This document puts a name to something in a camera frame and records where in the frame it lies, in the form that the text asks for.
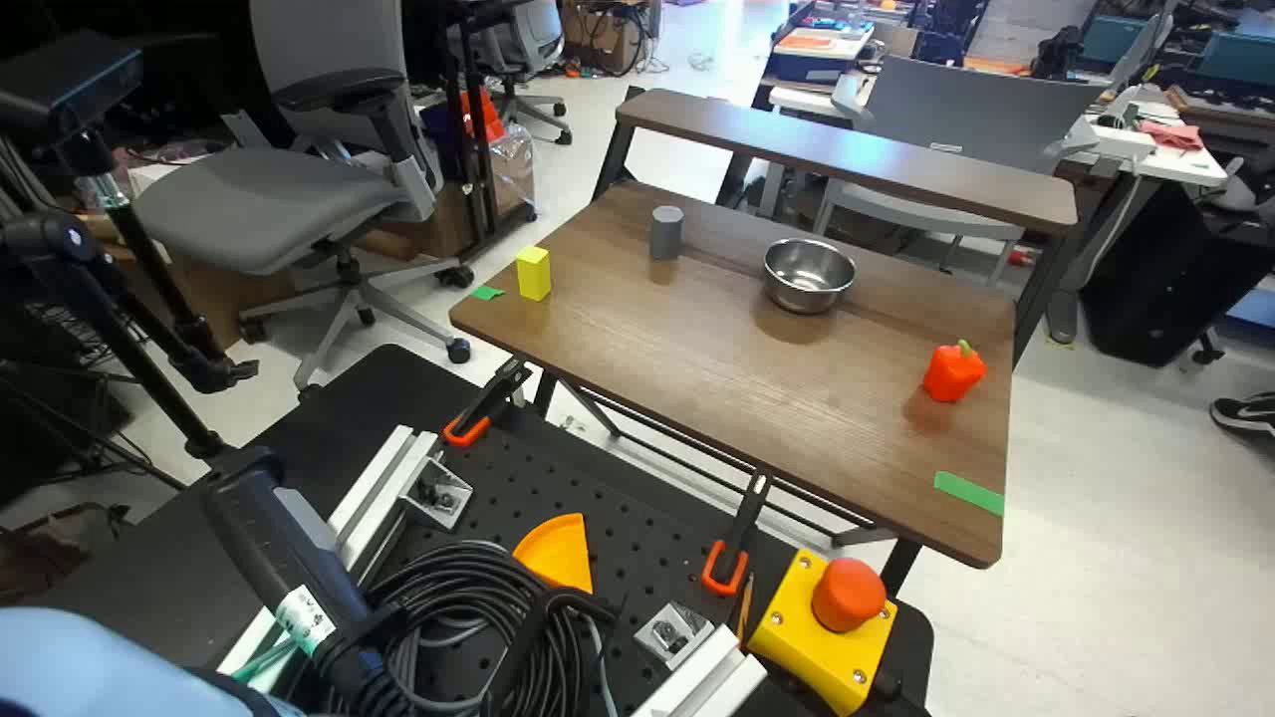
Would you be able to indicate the light blue cloth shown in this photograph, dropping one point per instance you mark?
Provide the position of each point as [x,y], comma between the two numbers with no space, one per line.
[95,671]

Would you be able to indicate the grey office chair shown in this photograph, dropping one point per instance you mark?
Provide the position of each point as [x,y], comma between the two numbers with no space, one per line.
[302,183]

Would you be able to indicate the long green tape strip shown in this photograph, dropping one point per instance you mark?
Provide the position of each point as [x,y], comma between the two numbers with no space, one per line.
[970,493]

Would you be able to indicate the aluminium rail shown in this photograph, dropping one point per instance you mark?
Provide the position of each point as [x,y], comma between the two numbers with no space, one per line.
[362,522]
[702,680]

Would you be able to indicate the black orange clamp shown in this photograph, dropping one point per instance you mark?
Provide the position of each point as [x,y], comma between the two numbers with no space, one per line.
[480,408]
[730,542]

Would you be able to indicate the yellow emergency stop box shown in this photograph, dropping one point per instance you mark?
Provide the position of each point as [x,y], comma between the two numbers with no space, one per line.
[821,625]

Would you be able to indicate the black sneaker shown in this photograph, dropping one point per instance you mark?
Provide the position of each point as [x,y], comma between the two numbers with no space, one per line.
[1245,410]

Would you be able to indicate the black tripod stand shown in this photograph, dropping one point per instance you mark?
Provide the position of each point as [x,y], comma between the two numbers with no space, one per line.
[107,264]

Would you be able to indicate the small green tape piece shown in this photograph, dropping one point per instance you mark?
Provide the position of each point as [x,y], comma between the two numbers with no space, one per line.
[488,291]

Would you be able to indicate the yellow block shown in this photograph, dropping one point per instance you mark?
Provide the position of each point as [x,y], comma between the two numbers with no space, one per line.
[532,271]

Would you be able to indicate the cardboard box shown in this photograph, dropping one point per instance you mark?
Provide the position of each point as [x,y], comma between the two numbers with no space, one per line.
[485,201]

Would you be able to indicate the orange wedge piece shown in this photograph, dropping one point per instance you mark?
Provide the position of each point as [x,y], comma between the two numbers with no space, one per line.
[560,550]

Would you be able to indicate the grey cylinder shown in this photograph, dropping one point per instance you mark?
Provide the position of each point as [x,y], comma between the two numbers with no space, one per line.
[666,231]

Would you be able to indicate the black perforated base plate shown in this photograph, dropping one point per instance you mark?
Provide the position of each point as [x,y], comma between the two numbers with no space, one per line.
[625,531]

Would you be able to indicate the orange bell pepper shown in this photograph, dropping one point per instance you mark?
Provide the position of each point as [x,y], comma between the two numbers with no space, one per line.
[951,372]

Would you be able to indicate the metal bowl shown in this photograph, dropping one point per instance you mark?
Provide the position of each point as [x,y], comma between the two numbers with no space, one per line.
[805,271]

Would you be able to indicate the black office chair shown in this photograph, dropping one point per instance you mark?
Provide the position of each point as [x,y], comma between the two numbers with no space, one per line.
[522,61]

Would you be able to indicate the wooden table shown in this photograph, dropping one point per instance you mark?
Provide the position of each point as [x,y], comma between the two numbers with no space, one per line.
[741,360]

